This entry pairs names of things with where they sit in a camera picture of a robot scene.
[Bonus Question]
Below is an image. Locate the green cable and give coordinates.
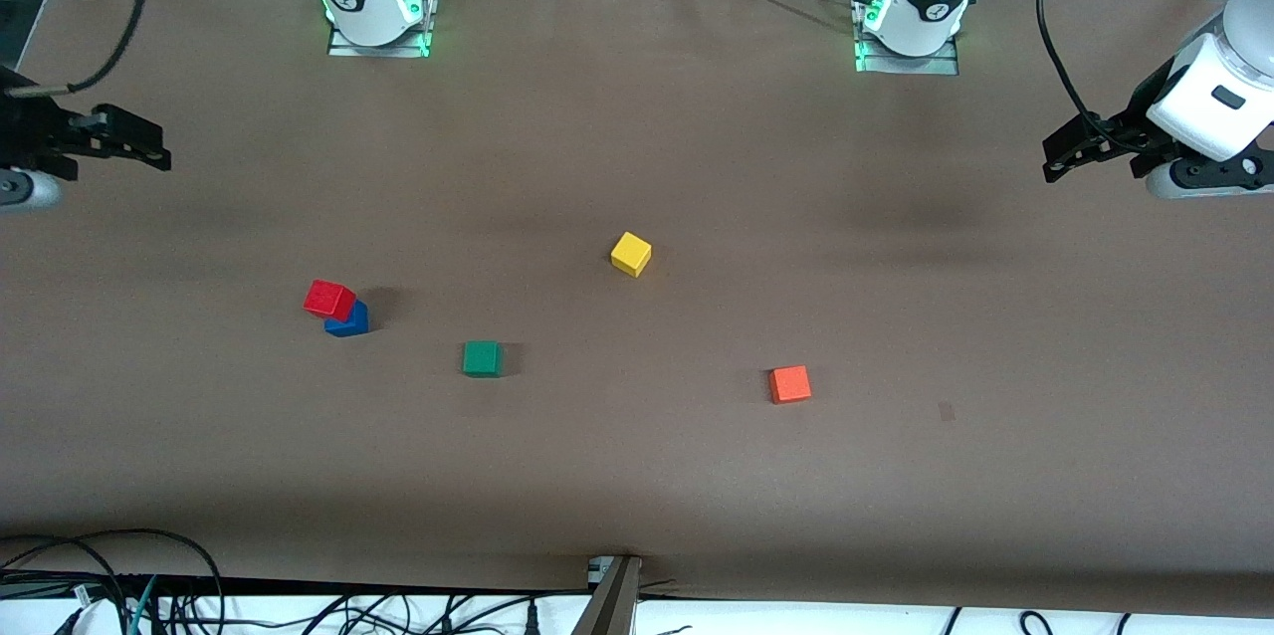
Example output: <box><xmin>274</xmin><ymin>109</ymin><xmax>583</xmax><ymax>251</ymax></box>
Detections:
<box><xmin>126</xmin><ymin>574</ymin><xmax>161</xmax><ymax>635</ymax></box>

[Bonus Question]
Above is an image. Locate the red cube block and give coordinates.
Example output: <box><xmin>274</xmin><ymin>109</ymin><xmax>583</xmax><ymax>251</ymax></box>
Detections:
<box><xmin>304</xmin><ymin>279</ymin><xmax>357</xmax><ymax>322</ymax></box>

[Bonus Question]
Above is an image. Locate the orange cube block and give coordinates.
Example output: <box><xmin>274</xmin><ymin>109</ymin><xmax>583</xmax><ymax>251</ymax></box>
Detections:
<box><xmin>767</xmin><ymin>365</ymin><xmax>812</xmax><ymax>405</ymax></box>

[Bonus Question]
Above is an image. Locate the green cube block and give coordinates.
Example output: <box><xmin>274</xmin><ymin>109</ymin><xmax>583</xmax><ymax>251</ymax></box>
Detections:
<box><xmin>462</xmin><ymin>340</ymin><xmax>504</xmax><ymax>379</ymax></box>

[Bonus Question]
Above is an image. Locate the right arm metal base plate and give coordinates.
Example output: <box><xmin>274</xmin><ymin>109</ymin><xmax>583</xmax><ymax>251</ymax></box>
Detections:
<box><xmin>327</xmin><ymin>0</ymin><xmax>436</xmax><ymax>59</ymax></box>

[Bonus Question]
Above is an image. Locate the yellow cube block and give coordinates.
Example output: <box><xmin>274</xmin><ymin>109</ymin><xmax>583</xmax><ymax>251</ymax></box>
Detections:
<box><xmin>610</xmin><ymin>231</ymin><xmax>653</xmax><ymax>279</ymax></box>

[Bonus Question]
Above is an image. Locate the blue cube block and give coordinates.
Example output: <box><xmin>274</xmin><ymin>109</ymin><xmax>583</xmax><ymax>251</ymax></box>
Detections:
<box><xmin>324</xmin><ymin>301</ymin><xmax>370</xmax><ymax>338</ymax></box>

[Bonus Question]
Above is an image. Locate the large looped black cable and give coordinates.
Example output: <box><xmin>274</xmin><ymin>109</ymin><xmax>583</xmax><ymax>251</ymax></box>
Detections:
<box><xmin>0</xmin><ymin>528</ymin><xmax>226</xmax><ymax>635</ymax></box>

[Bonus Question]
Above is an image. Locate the black right arm wrist cable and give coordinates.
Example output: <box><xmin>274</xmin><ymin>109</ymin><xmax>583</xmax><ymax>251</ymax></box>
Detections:
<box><xmin>0</xmin><ymin>0</ymin><xmax>149</xmax><ymax>98</ymax></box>

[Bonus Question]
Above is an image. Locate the brown table cover sheet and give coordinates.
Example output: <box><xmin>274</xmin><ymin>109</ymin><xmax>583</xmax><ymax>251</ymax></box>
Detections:
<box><xmin>0</xmin><ymin>0</ymin><xmax>1274</xmax><ymax>616</ymax></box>

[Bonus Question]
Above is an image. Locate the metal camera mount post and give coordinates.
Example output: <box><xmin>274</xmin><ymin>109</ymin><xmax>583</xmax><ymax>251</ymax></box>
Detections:
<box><xmin>571</xmin><ymin>555</ymin><xmax>644</xmax><ymax>635</ymax></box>

